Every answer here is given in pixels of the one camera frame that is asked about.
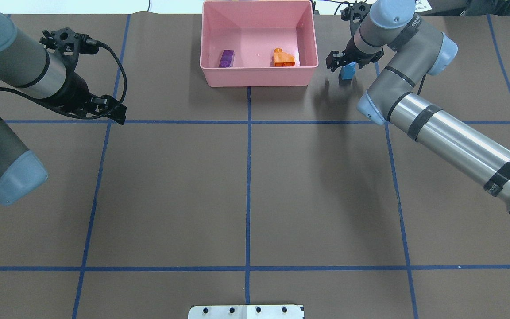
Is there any purple toy block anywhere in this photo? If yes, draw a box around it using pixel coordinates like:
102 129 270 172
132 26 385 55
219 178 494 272
218 49 235 68

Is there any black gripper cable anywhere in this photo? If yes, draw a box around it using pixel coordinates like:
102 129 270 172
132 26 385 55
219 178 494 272
0 40 128 120

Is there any pink plastic box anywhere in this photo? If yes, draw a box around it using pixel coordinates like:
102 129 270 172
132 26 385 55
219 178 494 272
200 0 319 87

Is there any orange toy block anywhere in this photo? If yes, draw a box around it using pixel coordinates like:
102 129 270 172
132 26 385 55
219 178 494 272
272 48 296 67

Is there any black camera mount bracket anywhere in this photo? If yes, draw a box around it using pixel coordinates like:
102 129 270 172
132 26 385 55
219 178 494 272
39 27 99 70

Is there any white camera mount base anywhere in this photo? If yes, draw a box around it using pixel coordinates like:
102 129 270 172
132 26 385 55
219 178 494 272
188 303 305 319

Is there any small blue toy block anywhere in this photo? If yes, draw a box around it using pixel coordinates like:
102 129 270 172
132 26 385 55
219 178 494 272
340 62 356 81

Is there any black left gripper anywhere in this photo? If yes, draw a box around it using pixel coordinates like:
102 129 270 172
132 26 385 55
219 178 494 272
47 73 127 125

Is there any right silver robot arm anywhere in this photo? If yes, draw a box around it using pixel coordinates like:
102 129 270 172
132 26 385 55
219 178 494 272
326 0 510 214

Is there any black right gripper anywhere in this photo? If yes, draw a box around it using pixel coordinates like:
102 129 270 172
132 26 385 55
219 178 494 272
326 38 384 72

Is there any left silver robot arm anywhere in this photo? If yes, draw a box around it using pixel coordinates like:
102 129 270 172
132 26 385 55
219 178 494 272
0 12 127 206

